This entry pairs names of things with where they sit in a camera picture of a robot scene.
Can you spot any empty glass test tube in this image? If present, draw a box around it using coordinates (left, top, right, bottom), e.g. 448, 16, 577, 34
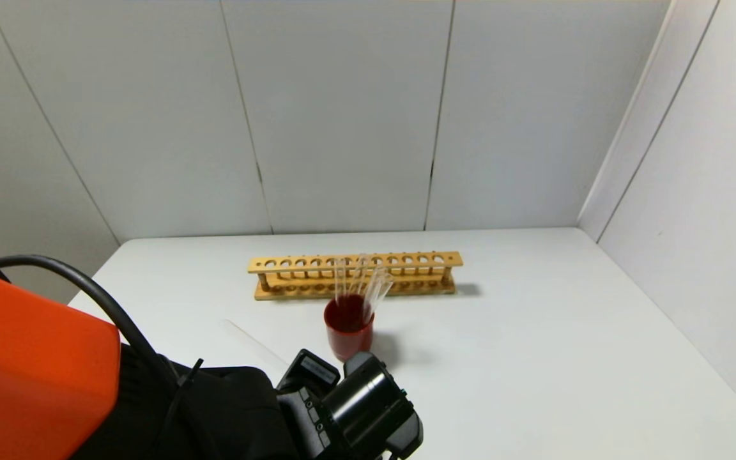
364, 273, 394, 323
360, 263, 387, 307
346, 254, 366, 301

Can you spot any wooden test tube rack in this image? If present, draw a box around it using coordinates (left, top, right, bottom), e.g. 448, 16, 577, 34
248, 251, 464, 301

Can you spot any test tube with red pigment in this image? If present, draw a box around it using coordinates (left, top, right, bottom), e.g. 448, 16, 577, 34
224, 318, 292, 369

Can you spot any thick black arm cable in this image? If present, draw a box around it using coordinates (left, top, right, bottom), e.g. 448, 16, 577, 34
0, 254, 180, 384

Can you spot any red plastic cup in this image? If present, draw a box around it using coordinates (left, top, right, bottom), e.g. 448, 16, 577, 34
324, 294, 375, 362

